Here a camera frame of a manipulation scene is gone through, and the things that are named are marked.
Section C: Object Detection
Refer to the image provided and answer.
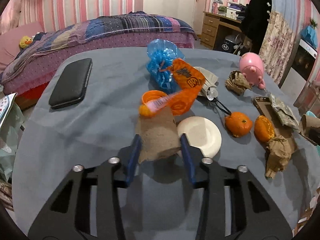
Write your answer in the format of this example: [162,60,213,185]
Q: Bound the orange plastic snack bag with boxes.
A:
[139,59,205,118]

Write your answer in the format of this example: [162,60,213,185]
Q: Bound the brown paper ball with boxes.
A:
[225,70,252,96]

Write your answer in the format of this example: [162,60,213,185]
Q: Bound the brown paper wad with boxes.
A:
[265,135,292,179]

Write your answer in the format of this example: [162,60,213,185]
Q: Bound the blue plastic bag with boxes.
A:
[146,39,185,94]

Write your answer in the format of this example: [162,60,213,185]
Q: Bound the grey printed snack packet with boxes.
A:
[268,93,299,130]

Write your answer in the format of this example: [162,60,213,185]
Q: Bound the white round dish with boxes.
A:
[177,116,222,158]

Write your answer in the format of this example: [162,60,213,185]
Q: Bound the whole orange mandarin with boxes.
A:
[225,112,253,138]

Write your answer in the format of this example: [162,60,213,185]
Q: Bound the grey table cloth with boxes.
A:
[12,47,319,239]

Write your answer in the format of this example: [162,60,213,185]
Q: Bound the half peeled mandarin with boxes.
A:
[254,115,275,143]

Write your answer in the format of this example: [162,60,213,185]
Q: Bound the brown phone case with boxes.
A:
[253,96,297,152]

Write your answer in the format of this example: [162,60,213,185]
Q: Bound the black appliance with white top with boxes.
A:
[279,38,317,102]

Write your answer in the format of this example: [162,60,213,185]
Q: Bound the wooden desk with drawers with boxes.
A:
[200,11,251,56]

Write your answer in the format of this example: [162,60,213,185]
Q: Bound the bed with plaid quilt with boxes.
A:
[1,11,197,99]

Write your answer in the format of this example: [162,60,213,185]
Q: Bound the floral curtain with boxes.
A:
[259,11,296,85]

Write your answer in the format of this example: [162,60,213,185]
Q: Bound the black hanging coat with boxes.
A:
[240,0,272,54]

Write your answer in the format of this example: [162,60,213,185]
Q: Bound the desk lamp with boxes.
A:
[211,0,223,14]

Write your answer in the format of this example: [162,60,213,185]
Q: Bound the yellow duck plush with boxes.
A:
[19,36,33,49]

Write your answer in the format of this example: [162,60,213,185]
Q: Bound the beige drawstring pouch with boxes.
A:
[195,67,218,101]

